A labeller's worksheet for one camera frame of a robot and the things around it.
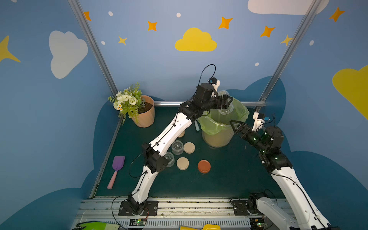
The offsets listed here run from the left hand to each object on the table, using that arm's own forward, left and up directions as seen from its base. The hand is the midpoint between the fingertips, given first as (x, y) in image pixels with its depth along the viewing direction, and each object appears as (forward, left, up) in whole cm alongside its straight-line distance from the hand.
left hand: (230, 97), depth 71 cm
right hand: (-9, -4, -8) cm, 13 cm away
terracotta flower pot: (+9, +50, -27) cm, 58 cm away
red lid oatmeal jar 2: (+3, +24, -38) cm, 45 cm away
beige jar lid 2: (-19, +23, -39) cm, 49 cm away
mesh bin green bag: (-9, +5, -16) cm, 19 cm away
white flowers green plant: (+8, +57, -12) cm, 59 cm away
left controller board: (-50, +45, -40) cm, 78 cm away
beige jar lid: (-7, +19, -40) cm, 45 cm away
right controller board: (-49, -16, -40) cm, 65 cm away
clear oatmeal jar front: (-15, +32, -39) cm, 53 cm away
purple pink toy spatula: (-20, +65, -40) cm, 78 cm away
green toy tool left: (-52, +63, -39) cm, 90 cm away
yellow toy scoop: (-51, +11, -39) cm, 65 cm away
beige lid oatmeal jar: (-7, +27, -40) cm, 49 cm away
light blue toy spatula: (+11, +13, -38) cm, 42 cm away
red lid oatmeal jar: (-4, 0, -5) cm, 6 cm away
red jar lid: (-21, +10, -39) cm, 45 cm away
